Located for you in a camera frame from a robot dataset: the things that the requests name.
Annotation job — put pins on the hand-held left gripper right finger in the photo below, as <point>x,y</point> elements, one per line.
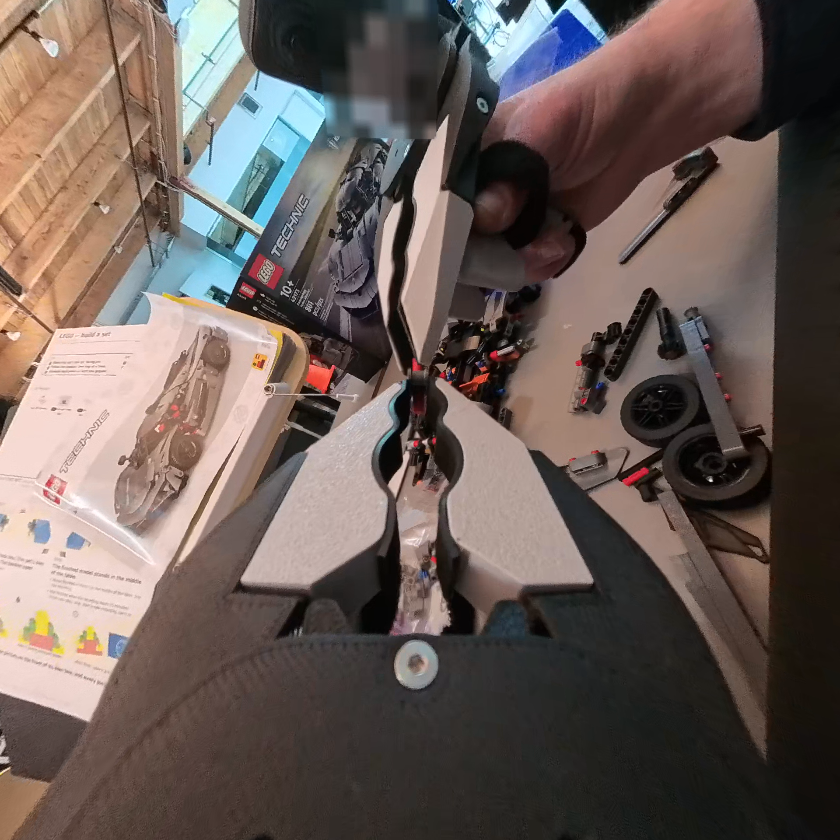
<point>518,525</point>

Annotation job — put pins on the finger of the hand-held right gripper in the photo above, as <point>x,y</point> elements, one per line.
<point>433,262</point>
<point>384,275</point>

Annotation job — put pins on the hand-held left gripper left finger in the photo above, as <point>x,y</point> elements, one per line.
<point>315,518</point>

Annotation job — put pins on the grey brick beam assembly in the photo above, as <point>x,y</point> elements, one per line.
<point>418,400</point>

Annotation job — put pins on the person's right forearm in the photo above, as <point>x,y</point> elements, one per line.
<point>800,65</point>

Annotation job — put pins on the dark toy set box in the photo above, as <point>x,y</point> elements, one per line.
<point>302,262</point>

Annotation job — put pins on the person's right hand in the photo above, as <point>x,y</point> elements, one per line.
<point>623,118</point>

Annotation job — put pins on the white book stand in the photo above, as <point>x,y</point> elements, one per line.
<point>275,433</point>

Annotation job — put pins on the grey brick panel red pins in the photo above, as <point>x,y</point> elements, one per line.
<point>600,469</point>

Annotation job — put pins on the large toy brick car model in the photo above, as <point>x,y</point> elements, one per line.
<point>485,354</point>

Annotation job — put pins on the clear bag of brick pieces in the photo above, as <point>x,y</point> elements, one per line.
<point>420,564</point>

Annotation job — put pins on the red black brick piece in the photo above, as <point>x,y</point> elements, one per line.
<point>646,482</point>

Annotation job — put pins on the small grey black brick assembly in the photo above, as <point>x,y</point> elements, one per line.
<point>587,387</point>

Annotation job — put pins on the large black toy wheel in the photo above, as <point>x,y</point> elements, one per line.
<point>709,466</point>
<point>656,410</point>

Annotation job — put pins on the building manual in plastic sleeve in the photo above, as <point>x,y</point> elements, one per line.
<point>164,407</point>

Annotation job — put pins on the long black brick beam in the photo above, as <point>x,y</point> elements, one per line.
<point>633,331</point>

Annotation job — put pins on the ceiling spot lamp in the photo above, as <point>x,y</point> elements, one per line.
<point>102,208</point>
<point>47,44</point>

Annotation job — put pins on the black brick axle connector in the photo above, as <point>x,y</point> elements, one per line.
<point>669,331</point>

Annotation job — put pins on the blue panel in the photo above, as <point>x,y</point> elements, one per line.
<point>558,46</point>

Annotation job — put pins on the printed instruction sheet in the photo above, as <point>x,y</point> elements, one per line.
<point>59,590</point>

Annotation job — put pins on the grey rod brick piece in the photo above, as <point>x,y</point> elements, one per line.
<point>695,164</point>

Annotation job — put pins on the black brick bracket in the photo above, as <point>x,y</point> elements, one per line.
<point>735,538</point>

